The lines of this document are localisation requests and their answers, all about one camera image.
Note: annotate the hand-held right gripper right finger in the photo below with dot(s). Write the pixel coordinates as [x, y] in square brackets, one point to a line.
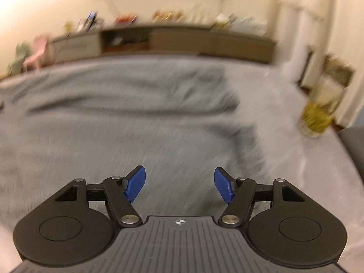
[224, 184]

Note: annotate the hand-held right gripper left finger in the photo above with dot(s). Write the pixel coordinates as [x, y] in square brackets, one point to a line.
[136, 183]

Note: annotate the grey garment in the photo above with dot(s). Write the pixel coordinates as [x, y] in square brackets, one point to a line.
[128, 119]

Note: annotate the glass tea bottle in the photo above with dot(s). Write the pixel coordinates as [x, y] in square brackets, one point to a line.
[321, 111]

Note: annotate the grey upholstered furniture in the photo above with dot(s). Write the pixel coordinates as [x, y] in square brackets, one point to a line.
[354, 148]

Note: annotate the long television cabinet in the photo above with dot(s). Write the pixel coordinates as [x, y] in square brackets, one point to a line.
[184, 42]

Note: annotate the grey storage box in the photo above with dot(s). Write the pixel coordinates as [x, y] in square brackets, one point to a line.
[251, 26]

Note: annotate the tissue box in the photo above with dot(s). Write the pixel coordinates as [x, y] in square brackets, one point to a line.
[224, 22]

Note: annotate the pink plastic chair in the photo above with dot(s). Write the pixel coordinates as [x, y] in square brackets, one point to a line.
[41, 51]

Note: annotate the red plate of fruit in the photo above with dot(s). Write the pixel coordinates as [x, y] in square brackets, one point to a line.
[126, 20]

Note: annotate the black device on stand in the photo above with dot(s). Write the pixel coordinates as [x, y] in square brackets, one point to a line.
[91, 20]

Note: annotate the green plastic chair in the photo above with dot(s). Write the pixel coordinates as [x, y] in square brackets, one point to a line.
[18, 59]

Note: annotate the cream curtain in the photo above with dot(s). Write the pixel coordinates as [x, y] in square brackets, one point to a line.
[312, 11]

